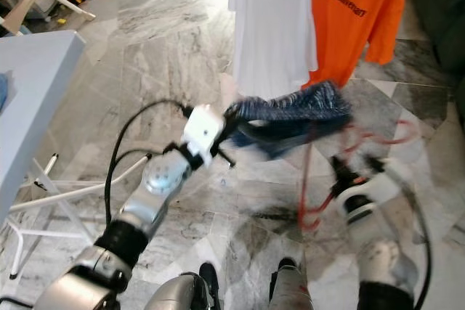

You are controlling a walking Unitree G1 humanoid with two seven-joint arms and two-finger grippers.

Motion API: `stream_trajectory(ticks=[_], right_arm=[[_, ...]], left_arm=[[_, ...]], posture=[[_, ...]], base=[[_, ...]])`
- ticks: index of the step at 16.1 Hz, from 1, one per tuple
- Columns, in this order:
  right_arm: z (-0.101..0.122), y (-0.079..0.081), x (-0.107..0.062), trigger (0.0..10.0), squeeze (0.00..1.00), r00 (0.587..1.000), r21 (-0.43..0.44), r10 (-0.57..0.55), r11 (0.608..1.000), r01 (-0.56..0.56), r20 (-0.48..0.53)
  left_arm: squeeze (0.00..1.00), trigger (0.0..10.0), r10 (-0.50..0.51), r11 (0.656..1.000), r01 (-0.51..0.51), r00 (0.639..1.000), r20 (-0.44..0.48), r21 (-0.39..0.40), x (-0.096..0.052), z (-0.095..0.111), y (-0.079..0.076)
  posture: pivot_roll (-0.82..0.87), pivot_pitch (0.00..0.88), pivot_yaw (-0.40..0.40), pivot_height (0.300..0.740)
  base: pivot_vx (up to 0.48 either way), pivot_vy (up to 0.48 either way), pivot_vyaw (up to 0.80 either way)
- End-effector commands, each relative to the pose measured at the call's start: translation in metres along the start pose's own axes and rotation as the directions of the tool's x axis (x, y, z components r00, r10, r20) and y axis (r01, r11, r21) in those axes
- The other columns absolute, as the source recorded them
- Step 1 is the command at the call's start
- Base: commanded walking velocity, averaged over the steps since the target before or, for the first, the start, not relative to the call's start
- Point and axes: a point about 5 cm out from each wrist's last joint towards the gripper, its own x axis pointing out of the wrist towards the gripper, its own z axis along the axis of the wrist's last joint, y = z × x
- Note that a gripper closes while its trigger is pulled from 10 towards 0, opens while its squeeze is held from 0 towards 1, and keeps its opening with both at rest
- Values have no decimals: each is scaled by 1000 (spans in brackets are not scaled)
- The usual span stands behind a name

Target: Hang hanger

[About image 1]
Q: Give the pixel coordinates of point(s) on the reddish plastic clothes hanger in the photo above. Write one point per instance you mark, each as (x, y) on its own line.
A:
(304, 208)

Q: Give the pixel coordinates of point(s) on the blue plaid shirt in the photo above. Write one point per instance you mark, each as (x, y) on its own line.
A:
(290, 114)

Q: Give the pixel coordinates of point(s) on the white t-shirt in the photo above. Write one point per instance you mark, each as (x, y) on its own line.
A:
(272, 27)

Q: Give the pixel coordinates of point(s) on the grey folding table white legs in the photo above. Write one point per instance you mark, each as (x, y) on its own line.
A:
(36, 107)

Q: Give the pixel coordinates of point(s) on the silver left robot leg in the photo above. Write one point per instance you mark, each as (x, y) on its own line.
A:
(178, 292)

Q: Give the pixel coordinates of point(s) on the orange printed t-shirt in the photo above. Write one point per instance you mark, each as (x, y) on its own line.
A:
(356, 12)

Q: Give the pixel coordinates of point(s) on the dark green sofa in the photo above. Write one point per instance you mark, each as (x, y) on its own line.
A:
(439, 12)

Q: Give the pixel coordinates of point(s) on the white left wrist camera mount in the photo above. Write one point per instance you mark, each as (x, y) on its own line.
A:
(203, 130)

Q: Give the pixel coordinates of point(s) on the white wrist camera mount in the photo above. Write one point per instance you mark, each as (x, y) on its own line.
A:
(383, 190)
(203, 130)

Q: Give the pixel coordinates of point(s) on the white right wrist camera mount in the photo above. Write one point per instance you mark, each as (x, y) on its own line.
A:
(383, 190)

